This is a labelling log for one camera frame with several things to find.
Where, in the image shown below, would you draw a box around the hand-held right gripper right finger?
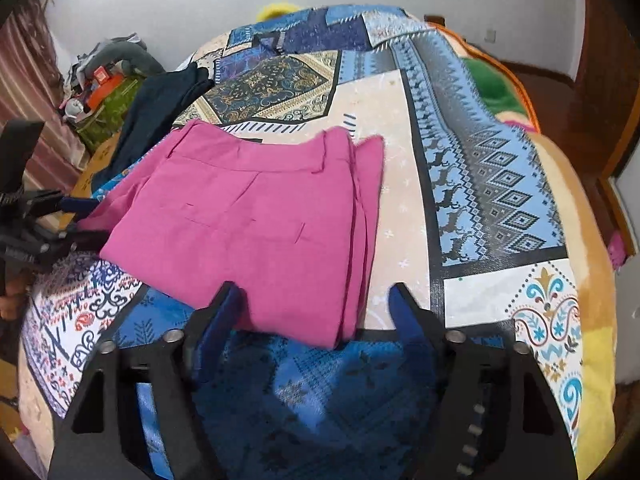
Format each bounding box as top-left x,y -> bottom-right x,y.
388,282 -> 574,480

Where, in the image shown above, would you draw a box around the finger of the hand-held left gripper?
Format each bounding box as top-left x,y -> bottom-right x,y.
30,189 -> 99,216
47,225 -> 109,261

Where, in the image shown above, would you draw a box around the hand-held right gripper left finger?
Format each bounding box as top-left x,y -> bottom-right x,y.
47,281 -> 247,480

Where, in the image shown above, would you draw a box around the pink pants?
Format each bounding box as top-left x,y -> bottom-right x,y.
77,119 -> 386,351

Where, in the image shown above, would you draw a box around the black pants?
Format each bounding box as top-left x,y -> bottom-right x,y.
92,64 -> 214,189

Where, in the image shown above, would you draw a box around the person's left hand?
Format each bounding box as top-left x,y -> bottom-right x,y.
0,277 -> 24,324

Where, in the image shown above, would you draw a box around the wooden lap table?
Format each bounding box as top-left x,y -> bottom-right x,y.
75,130 -> 124,199

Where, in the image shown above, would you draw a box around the pile of mixed clothes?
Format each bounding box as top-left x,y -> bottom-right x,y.
59,35 -> 147,122

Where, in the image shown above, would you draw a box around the orange box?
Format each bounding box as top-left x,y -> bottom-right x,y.
82,66 -> 126,106

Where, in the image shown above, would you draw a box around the brown striped curtain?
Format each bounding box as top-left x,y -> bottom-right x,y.
0,0 -> 84,196

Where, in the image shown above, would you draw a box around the grey tube pillow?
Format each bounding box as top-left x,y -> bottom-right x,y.
82,39 -> 166,77

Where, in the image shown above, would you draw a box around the blue patchwork patterned blanket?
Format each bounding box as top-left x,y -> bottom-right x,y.
20,5 -> 584,480

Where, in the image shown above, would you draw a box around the yellow orange plush blanket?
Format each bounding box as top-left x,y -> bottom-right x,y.
425,14 -> 622,480

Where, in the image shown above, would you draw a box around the pink slipper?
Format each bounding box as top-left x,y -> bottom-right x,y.
607,232 -> 629,266

